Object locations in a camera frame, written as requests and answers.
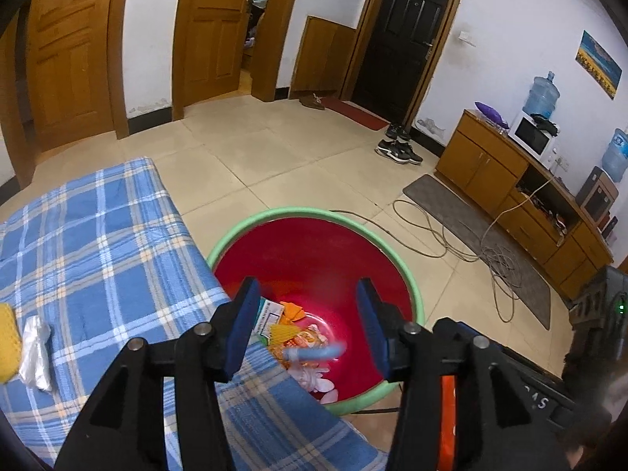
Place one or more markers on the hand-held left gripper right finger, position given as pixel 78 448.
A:
pixel 373 328

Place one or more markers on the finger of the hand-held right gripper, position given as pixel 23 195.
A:
pixel 451 327

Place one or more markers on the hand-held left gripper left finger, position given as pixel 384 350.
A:
pixel 243 328

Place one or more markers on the white and green box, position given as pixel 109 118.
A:
pixel 267 319

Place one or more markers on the red basin with green rim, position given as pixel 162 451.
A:
pixel 314 255

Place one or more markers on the orange plastic stool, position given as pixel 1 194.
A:
pixel 449 427

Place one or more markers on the grey floor mat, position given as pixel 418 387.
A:
pixel 466 225

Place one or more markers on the water dispenser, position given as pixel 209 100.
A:
pixel 596 196

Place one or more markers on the blue water jug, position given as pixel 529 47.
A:
pixel 615 154
pixel 540 95

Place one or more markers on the blue plaid table cloth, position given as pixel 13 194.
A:
pixel 98 255

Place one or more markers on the wooden low cabinet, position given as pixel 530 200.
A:
pixel 485 167

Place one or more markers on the white microwave oven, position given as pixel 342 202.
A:
pixel 530 136

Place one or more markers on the black item on microwave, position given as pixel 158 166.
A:
pixel 545 122

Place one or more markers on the grey plastic bag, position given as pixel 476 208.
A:
pixel 35 353

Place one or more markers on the purple cloth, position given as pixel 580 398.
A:
pixel 490 114

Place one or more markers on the red doormat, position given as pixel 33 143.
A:
pixel 353 110

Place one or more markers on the brown slipper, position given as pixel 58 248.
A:
pixel 311 102

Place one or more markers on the black entrance door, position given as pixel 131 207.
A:
pixel 407 34

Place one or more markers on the open wooden door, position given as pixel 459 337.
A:
pixel 216 29

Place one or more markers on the closed wooden door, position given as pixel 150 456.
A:
pixel 64 59

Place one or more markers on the landscape wall picture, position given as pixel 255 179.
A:
pixel 598 64

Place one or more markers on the wooden wall panel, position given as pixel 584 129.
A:
pixel 321 54

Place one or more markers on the white wall switch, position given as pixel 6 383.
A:
pixel 467 38

